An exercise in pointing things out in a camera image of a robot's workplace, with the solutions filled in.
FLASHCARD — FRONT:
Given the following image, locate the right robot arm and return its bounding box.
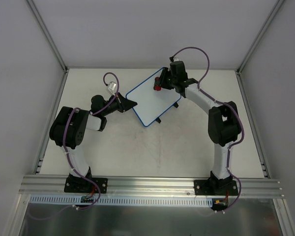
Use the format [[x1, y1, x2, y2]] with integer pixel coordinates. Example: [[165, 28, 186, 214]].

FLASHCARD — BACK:
[[153, 60, 244, 196]]

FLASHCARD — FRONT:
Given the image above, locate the aluminium mounting rail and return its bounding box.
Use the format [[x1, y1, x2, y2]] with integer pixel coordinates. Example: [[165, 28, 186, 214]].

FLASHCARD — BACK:
[[19, 175, 286, 199]]

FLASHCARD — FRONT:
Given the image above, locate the white slotted cable duct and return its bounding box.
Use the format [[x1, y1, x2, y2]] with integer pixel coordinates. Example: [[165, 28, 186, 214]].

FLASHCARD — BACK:
[[29, 195, 213, 208]]

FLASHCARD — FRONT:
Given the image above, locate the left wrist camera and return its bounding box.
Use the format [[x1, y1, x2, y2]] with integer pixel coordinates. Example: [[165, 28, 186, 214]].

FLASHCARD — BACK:
[[107, 81, 118, 96]]

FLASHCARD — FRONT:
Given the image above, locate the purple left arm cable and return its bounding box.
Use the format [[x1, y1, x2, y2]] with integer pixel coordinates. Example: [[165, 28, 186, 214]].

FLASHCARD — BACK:
[[27, 73, 121, 219]]

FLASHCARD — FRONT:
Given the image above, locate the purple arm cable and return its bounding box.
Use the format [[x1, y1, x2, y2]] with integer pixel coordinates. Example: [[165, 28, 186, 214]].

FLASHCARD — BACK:
[[171, 46, 245, 214], [27, 73, 121, 219]]

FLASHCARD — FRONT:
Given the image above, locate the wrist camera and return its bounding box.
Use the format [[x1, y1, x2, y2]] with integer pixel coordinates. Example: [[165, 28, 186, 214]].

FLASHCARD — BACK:
[[107, 81, 118, 96], [169, 57, 181, 63]]

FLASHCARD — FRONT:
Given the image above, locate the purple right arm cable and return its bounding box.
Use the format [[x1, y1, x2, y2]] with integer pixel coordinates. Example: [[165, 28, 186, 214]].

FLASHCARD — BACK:
[[171, 46, 245, 214]]

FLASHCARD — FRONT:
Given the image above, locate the whiteboard wire stand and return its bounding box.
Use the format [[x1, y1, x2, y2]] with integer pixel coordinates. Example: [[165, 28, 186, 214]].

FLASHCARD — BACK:
[[155, 102, 179, 123]]

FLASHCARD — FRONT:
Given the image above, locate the red bone-shaped eraser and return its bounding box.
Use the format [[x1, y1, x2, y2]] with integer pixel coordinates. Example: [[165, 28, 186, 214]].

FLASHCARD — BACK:
[[153, 77, 162, 91]]

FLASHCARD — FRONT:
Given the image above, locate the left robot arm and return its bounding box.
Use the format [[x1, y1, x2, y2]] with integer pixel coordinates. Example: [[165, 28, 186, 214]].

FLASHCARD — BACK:
[[49, 93, 138, 195]]

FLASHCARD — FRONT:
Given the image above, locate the blue framed whiteboard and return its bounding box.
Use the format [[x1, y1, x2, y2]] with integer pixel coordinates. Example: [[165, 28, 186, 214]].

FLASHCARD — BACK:
[[125, 68, 181, 127]]

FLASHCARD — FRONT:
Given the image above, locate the left aluminium frame post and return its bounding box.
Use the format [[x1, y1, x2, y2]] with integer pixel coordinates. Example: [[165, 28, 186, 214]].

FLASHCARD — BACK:
[[25, 0, 68, 72]]

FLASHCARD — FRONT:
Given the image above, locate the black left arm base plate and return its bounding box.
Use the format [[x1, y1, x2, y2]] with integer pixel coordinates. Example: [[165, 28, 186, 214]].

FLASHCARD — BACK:
[[64, 175, 108, 194]]

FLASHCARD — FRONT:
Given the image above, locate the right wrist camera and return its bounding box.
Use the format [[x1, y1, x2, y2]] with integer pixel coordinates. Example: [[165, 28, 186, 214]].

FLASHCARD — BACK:
[[169, 57, 181, 63]]

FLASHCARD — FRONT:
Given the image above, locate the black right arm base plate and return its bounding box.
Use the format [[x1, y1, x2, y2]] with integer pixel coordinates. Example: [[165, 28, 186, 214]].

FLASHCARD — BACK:
[[194, 179, 238, 196]]

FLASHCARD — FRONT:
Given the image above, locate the aluminium frame post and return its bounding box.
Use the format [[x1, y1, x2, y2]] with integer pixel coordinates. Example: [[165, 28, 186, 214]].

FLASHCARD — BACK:
[[25, 0, 68, 72], [236, 0, 286, 75]]

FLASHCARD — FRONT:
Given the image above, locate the right aluminium frame post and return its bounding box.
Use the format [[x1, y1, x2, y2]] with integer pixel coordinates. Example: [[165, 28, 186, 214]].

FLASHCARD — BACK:
[[236, 0, 286, 75]]

